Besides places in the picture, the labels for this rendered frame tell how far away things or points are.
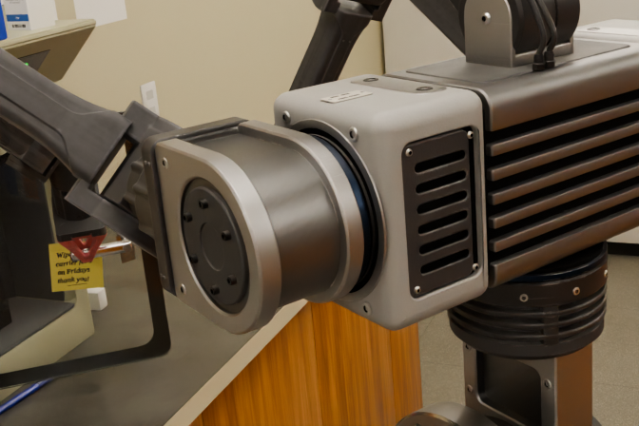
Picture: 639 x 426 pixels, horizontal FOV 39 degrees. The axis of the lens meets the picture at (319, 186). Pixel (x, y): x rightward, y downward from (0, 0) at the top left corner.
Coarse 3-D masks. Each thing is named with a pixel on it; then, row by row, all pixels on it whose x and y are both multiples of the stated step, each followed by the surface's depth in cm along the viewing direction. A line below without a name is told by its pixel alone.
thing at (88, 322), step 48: (0, 192) 131; (48, 192) 133; (0, 240) 133; (48, 240) 135; (0, 288) 135; (48, 288) 137; (96, 288) 139; (144, 288) 141; (0, 336) 137; (48, 336) 139; (96, 336) 141; (144, 336) 143; (0, 384) 139
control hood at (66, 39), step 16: (16, 32) 136; (32, 32) 134; (48, 32) 136; (64, 32) 139; (80, 32) 143; (16, 48) 130; (32, 48) 134; (48, 48) 139; (64, 48) 143; (80, 48) 148; (48, 64) 143; (64, 64) 148
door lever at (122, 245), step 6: (120, 240) 138; (126, 240) 134; (102, 246) 132; (108, 246) 133; (114, 246) 133; (120, 246) 133; (126, 246) 133; (132, 246) 134; (84, 252) 132; (96, 252) 132; (102, 252) 132; (108, 252) 133; (114, 252) 133; (120, 252) 133; (72, 258) 132
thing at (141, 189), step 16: (192, 128) 66; (208, 128) 65; (224, 128) 66; (144, 144) 64; (144, 160) 64; (128, 176) 71; (144, 176) 68; (128, 192) 71; (144, 192) 66; (160, 192) 64; (144, 208) 67; (160, 208) 64; (144, 224) 68; (160, 224) 65; (160, 240) 65; (160, 256) 66; (160, 272) 67
